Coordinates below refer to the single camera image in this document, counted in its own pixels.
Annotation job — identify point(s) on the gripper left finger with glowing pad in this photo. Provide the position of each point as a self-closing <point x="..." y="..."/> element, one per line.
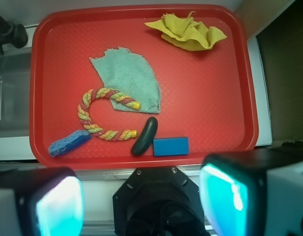
<point x="41" y="202"/>

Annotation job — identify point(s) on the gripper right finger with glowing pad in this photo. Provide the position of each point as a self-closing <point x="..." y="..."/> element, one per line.
<point x="254" y="193"/>

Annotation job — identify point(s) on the teal green cloth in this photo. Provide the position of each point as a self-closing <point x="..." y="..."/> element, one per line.
<point x="130" y="73"/>

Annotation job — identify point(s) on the yellow cloth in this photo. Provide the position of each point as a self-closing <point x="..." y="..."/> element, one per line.
<point x="186" y="33"/>

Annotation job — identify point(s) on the blue sponge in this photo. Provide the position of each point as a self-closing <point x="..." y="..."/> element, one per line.
<point x="69" y="143"/>

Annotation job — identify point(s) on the blue rectangular block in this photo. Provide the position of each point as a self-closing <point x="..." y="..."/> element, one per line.
<point x="171" y="146"/>

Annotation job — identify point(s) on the dark green cucumber toy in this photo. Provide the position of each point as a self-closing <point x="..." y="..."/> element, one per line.
<point x="146" y="138"/>

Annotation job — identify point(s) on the metal sink basin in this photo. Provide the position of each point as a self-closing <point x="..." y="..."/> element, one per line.
<point x="14" y="94"/>

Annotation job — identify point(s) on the red plastic tray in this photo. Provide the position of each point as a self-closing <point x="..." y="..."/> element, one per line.
<point x="207" y="96"/>

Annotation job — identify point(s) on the black faucet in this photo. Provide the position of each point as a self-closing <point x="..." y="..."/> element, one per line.
<point x="11" y="33"/>

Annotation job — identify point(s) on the multicolour twisted rope toy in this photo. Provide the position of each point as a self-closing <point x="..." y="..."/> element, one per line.
<point x="94" y="129"/>

